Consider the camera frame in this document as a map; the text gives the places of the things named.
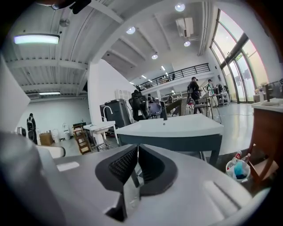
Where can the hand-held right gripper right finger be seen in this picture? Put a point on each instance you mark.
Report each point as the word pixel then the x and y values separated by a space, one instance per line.
pixel 188 187

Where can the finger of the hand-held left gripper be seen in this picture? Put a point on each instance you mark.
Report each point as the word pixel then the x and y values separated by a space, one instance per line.
pixel 50 151

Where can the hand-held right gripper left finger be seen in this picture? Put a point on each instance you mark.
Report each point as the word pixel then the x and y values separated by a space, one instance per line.
pixel 84 176

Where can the white sink table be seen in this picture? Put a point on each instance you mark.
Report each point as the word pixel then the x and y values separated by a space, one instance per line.
pixel 165 141

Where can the white washbasin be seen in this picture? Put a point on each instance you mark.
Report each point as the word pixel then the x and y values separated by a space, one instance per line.
pixel 97 126
pixel 172 125
pixel 269 103

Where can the small wooden cabinet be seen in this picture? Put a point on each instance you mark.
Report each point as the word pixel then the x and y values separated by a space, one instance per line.
pixel 46 140

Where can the wooden shelf rack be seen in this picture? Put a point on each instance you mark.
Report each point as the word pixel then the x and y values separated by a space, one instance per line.
pixel 82 150

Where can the blue cloth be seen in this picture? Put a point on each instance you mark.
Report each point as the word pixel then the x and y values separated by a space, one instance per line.
pixel 238 170

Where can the ceiling tube light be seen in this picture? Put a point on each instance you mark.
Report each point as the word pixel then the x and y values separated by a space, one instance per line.
pixel 35 39
pixel 49 93

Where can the white waste bin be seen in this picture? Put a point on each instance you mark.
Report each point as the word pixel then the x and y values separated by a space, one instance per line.
pixel 245 177

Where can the white gooseneck faucet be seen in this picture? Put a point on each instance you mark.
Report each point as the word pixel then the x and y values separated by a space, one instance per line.
pixel 104 114

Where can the large black machine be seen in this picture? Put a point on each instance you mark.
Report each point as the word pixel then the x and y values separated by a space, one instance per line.
pixel 119 112

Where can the brown wicker chair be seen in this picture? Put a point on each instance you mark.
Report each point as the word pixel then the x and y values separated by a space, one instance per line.
pixel 183 106

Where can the white arched panel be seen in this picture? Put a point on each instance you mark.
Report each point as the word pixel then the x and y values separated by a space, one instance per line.
pixel 122 93

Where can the black office chair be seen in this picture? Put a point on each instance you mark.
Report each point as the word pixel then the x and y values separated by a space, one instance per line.
pixel 137 97

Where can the red-brown wooden vanity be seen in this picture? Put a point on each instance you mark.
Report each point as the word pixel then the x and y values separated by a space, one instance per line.
pixel 267 132

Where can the black mezzanine railing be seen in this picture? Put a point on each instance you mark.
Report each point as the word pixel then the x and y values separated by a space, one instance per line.
pixel 177 74

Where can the black vanity faucet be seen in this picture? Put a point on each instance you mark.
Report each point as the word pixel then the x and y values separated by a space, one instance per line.
pixel 269 92

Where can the round ceiling lamp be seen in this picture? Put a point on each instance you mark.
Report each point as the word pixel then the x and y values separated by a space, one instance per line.
pixel 131 30
pixel 179 7
pixel 154 56
pixel 187 43

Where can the white ceiling air conditioner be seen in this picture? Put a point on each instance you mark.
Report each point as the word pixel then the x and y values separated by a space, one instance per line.
pixel 184 26

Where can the black head camera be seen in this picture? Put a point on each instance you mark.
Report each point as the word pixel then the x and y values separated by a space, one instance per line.
pixel 79 5

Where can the glass window wall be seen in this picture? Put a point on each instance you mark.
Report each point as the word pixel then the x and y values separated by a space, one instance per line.
pixel 232 44

